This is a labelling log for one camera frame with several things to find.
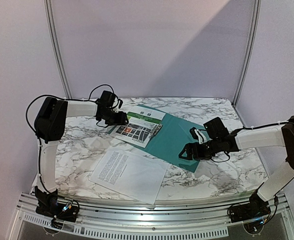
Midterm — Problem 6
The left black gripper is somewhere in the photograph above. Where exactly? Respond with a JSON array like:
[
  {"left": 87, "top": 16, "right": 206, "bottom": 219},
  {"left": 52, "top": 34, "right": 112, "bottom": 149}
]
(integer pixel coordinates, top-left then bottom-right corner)
[{"left": 101, "top": 109, "right": 129, "bottom": 126}]

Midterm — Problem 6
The right aluminium frame post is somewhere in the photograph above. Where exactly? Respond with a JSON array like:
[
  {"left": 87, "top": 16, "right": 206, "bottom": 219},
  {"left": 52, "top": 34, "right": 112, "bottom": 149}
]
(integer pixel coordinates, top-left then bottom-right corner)
[{"left": 232, "top": 0, "right": 261, "bottom": 107}]

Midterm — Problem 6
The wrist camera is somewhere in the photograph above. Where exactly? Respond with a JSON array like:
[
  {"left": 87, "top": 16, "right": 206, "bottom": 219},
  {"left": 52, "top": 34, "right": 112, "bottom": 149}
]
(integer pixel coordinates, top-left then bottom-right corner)
[
  {"left": 189, "top": 127, "right": 207, "bottom": 144},
  {"left": 116, "top": 98, "right": 123, "bottom": 109}
]

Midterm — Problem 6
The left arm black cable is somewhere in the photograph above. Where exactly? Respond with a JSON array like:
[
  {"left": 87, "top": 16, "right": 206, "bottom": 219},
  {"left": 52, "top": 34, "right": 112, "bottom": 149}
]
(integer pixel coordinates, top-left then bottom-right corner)
[{"left": 24, "top": 83, "right": 120, "bottom": 193}]

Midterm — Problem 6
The green map flyer sheet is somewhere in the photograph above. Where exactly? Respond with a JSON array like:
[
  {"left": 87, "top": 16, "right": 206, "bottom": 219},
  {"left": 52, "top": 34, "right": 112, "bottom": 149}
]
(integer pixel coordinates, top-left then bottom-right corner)
[{"left": 110, "top": 105, "right": 166, "bottom": 148}]

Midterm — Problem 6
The teal file folder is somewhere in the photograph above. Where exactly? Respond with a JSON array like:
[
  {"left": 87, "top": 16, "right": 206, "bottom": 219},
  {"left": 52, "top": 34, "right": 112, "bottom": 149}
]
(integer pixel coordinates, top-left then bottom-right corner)
[{"left": 126, "top": 103, "right": 211, "bottom": 173}]

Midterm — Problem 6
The left aluminium frame post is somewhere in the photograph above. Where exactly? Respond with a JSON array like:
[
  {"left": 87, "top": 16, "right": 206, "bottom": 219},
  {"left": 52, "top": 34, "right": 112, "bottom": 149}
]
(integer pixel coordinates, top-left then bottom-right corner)
[{"left": 44, "top": 0, "right": 72, "bottom": 99}]

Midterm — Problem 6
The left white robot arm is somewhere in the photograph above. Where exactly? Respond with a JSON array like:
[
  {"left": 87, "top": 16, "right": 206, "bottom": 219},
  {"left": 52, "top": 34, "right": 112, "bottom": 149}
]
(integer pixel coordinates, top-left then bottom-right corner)
[{"left": 34, "top": 90, "right": 129, "bottom": 217}]

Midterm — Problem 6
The white text paper sheet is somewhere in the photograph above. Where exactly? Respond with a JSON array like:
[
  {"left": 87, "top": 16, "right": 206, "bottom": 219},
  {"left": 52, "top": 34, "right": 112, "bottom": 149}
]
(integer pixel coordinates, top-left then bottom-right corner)
[{"left": 90, "top": 148, "right": 169, "bottom": 205}]

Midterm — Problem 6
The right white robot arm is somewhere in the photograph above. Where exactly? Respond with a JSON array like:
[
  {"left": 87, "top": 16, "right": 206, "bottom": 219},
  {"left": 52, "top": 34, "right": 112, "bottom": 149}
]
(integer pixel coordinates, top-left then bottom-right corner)
[{"left": 179, "top": 115, "right": 294, "bottom": 218}]

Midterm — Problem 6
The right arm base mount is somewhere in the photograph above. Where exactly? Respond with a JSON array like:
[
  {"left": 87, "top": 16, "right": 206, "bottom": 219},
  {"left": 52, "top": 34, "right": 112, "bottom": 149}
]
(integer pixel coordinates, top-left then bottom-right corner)
[{"left": 227, "top": 196, "right": 279, "bottom": 225}]

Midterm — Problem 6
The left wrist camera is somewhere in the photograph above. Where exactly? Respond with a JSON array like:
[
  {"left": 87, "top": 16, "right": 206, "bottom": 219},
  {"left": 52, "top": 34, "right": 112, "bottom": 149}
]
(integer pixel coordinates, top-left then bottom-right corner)
[{"left": 116, "top": 98, "right": 123, "bottom": 109}]

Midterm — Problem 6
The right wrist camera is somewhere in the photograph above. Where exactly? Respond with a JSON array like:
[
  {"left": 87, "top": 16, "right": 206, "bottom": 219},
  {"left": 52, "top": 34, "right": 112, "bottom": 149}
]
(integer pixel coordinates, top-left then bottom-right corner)
[{"left": 189, "top": 127, "right": 207, "bottom": 144}]

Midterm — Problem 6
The aluminium frame post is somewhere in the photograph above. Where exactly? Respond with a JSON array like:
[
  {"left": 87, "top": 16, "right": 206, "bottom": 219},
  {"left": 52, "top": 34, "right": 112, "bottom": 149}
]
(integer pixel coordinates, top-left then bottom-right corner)
[
  {"left": 232, "top": 0, "right": 261, "bottom": 107},
  {"left": 44, "top": 0, "right": 72, "bottom": 99}
]

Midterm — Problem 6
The aluminium front rail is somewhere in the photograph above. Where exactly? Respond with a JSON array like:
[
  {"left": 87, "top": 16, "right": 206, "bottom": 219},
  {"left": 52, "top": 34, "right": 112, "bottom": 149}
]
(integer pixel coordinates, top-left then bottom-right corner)
[{"left": 10, "top": 191, "right": 291, "bottom": 240}]

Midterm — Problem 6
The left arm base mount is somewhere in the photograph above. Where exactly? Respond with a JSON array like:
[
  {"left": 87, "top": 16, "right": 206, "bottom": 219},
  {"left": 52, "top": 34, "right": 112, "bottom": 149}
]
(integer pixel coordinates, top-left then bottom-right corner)
[{"left": 34, "top": 186, "right": 80, "bottom": 223}]

